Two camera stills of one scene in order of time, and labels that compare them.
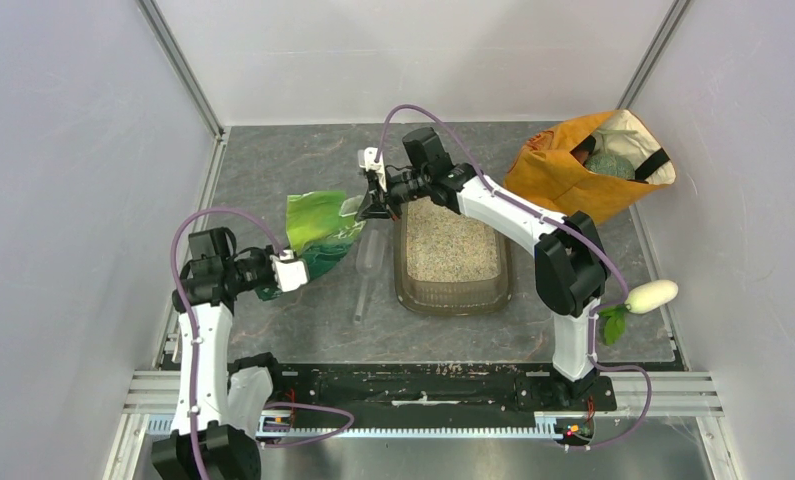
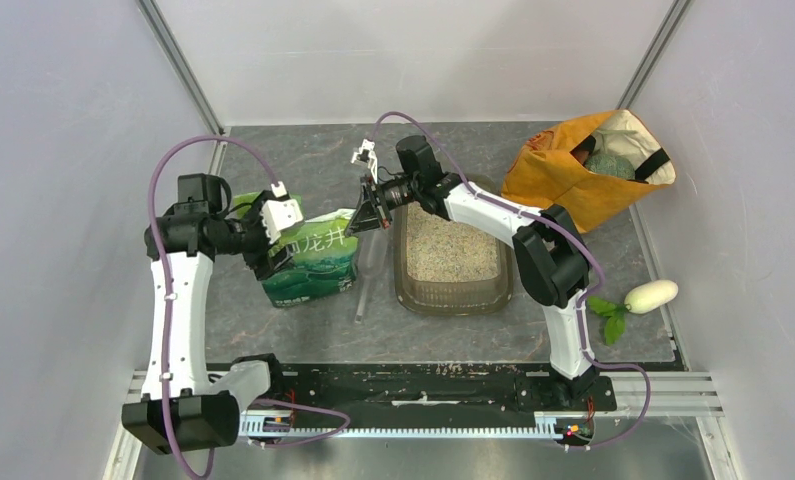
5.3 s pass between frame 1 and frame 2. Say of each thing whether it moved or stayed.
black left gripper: moved
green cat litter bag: moved
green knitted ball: stayed
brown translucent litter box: stayed
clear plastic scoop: stayed
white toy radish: stayed
